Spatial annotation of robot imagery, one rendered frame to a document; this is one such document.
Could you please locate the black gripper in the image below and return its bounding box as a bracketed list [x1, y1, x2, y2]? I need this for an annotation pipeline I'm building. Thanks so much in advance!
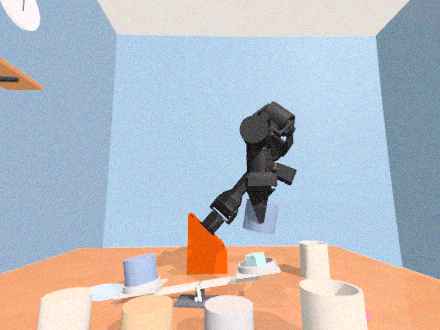
[245, 151, 277, 223]

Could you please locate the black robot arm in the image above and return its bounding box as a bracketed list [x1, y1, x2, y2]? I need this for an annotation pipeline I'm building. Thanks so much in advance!
[199, 101, 297, 236]

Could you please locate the white round dish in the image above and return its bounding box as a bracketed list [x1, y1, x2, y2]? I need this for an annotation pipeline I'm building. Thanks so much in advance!
[90, 284, 124, 301]

